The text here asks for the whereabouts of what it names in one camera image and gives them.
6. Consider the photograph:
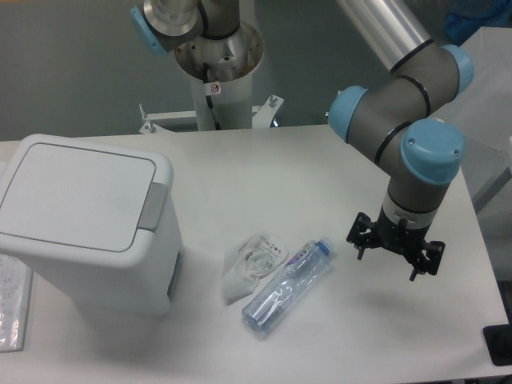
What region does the white side table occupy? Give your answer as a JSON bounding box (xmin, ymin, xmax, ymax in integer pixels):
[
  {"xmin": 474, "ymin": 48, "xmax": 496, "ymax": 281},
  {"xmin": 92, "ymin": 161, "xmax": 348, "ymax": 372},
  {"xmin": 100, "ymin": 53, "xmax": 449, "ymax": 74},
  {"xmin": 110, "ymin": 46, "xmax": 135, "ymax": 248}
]
[{"xmin": 437, "ymin": 27, "xmax": 511, "ymax": 213}]

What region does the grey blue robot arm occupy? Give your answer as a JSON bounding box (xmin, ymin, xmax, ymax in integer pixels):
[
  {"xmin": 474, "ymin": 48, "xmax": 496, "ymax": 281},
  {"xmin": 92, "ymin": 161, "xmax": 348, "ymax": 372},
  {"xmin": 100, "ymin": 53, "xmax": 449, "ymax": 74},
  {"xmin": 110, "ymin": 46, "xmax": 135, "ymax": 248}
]
[{"xmin": 130, "ymin": 1, "xmax": 474, "ymax": 275}]

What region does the clear plastic water bottle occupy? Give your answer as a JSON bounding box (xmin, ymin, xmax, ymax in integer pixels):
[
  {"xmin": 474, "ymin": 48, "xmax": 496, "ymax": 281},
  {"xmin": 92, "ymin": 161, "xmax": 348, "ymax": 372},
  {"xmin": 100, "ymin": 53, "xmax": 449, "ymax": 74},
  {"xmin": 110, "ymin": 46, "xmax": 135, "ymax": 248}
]
[{"xmin": 242, "ymin": 237, "xmax": 334, "ymax": 333}]

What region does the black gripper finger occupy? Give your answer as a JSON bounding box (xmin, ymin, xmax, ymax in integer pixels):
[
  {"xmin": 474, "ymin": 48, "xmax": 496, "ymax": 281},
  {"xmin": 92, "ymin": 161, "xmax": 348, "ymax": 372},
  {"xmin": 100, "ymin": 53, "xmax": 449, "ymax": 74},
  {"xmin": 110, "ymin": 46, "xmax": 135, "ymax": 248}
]
[
  {"xmin": 404, "ymin": 241, "xmax": 446, "ymax": 282},
  {"xmin": 346, "ymin": 212, "xmax": 380, "ymax": 260}
]

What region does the black pedestal cable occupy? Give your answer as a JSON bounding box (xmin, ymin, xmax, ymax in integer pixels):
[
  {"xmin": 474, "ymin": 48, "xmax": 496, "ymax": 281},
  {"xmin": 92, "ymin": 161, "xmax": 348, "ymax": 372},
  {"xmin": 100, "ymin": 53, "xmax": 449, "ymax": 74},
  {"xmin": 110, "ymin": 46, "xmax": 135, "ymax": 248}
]
[{"xmin": 202, "ymin": 62, "xmax": 222, "ymax": 131}]

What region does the white plastic trash can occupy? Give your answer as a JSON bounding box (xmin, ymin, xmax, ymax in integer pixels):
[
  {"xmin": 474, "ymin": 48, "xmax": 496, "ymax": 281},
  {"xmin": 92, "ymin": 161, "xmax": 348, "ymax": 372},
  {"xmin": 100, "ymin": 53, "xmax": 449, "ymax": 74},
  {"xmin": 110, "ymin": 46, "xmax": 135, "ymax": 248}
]
[{"xmin": 1, "ymin": 134, "xmax": 182, "ymax": 315}]

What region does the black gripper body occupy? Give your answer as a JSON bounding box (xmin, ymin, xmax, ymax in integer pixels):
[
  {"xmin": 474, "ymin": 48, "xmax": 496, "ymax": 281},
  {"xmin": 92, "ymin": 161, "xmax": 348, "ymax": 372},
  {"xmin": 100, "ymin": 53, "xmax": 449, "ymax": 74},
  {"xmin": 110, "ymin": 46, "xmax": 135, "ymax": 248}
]
[{"xmin": 374, "ymin": 207, "xmax": 433, "ymax": 254}]

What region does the packaged white face mask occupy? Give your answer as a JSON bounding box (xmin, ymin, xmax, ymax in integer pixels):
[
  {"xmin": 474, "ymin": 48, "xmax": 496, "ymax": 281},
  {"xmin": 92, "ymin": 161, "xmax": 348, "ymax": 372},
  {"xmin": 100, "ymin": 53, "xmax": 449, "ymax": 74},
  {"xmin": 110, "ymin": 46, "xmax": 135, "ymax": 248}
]
[{"xmin": 221, "ymin": 231, "xmax": 289, "ymax": 305}]

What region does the black device at edge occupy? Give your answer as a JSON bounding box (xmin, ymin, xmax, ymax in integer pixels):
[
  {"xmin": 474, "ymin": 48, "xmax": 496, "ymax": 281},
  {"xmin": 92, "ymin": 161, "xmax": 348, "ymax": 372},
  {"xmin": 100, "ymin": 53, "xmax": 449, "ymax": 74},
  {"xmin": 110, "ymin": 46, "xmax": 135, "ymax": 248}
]
[{"xmin": 482, "ymin": 324, "xmax": 511, "ymax": 366}]

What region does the blue plastic bag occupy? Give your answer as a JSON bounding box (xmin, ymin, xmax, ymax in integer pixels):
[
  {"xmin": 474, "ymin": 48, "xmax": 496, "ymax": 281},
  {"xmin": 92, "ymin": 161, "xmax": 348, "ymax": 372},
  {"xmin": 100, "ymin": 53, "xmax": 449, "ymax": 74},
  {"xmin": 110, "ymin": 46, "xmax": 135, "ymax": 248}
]
[{"xmin": 443, "ymin": 1, "xmax": 511, "ymax": 46}]

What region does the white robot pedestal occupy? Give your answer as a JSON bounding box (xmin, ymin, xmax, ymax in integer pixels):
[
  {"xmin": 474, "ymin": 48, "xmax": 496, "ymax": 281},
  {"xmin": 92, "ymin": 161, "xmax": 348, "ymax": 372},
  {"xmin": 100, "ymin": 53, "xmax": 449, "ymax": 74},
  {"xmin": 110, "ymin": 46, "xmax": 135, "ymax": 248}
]
[{"xmin": 139, "ymin": 22, "xmax": 284, "ymax": 134}]

